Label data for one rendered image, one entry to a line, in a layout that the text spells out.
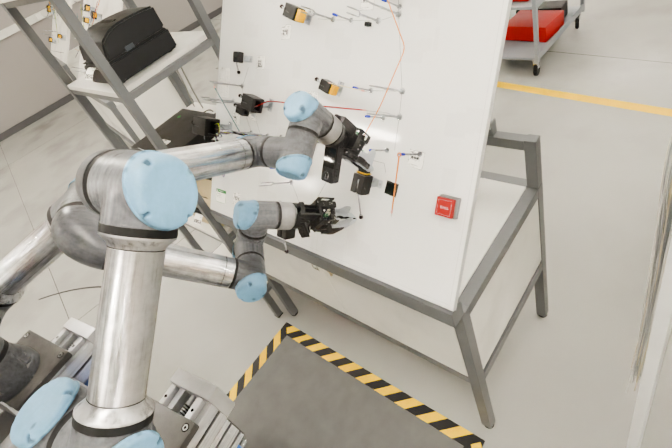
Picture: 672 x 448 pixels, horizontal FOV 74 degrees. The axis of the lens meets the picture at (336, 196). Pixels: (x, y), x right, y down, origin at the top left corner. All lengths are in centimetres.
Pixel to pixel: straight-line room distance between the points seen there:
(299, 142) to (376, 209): 44
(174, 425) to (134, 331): 33
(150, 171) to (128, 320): 23
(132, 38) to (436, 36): 117
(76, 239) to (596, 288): 209
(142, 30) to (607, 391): 227
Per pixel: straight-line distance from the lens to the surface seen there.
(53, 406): 92
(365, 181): 127
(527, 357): 219
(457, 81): 123
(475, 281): 142
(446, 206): 119
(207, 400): 109
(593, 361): 220
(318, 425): 224
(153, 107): 424
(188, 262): 108
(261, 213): 114
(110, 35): 191
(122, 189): 71
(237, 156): 102
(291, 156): 99
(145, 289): 75
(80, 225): 107
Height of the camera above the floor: 193
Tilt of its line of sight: 38 degrees down
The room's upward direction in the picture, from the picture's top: 24 degrees counter-clockwise
